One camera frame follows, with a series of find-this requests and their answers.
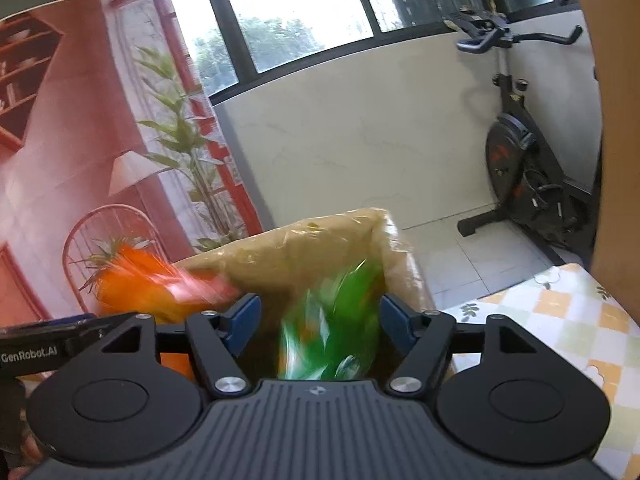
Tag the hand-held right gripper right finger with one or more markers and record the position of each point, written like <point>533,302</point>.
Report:
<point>396,321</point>

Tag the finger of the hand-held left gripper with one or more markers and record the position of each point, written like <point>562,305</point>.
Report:
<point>89,332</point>

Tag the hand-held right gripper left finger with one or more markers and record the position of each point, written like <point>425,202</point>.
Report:
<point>244,321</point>

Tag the green snack packet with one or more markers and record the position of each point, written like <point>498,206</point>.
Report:
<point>345,300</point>

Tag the orange snack packet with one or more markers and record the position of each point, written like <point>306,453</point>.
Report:
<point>145,280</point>

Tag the taped cardboard box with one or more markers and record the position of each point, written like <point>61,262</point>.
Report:
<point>320,245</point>

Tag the checked floral tablecloth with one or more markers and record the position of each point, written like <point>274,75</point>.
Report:
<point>565,320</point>

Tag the printed room backdrop poster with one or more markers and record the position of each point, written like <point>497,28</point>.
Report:
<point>90,135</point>

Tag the black exercise bike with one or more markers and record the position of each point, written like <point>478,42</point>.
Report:
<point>520,160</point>

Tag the wooden panel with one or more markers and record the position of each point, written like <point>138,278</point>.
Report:
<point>617,135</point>

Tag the black framed window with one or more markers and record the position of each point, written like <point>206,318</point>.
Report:
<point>300,10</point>

